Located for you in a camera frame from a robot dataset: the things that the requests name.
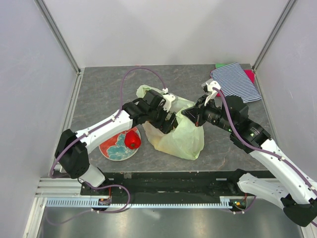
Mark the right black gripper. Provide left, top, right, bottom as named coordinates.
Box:
left=182, top=94, right=235, bottom=132

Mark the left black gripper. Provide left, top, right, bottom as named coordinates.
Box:
left=148, top=103, right=178, bottom=134

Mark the green avocado print plastic bag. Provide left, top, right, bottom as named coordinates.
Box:
left=142, top=96, right=205, bottom=160

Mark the red toy bell pepper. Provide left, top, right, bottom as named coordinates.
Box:
left=124, top=130, right=141, bottom=150

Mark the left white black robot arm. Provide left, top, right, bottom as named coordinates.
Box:
left=55, top=89, right=177, bottom=195

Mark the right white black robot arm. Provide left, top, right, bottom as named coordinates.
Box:
left=181, top=95, right=317, bottom=227

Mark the blue white striped cloth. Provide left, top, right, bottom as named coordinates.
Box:
left=211, top=63, right=262, bottom=103

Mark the green folded cloth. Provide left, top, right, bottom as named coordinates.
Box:
left=215, top=63, right=227, bottom=69

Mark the patterned ceramic plate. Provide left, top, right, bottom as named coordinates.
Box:
left=99, top=127, right=141, bottom=162

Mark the magenta folded cloth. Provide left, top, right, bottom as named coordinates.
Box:
left=212, top=69, right=258, bottom=102

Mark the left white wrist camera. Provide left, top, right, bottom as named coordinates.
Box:
left=162, top=88, right=177, bottom=112

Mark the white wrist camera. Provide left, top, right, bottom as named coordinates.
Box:
left=162, top=88, right=177, bottom=112
left=201, top=78, right=221, bottom=106

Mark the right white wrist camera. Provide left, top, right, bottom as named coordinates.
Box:
left=201, top=78, right=221, bottom=106

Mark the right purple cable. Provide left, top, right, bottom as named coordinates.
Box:
left=214, top=86, right=317, bottom=228

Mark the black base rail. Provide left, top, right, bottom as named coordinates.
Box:
left=80, top=169, right=260, bottom=199

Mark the grey slotted cable duct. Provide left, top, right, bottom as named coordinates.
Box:
left=46, top=197, right=233, bottom=209

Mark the left aluminium frame post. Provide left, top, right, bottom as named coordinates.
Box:
left=34, top=0, right=82, bottom=73

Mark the aluminium frame post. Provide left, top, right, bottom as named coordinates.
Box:
left=34, top=0, right=82, bottom=73
left=252, top=0, right=298, bottom=71

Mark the right aluminium frame post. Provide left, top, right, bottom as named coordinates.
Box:
left=252, top=0, right=298, bottom=71

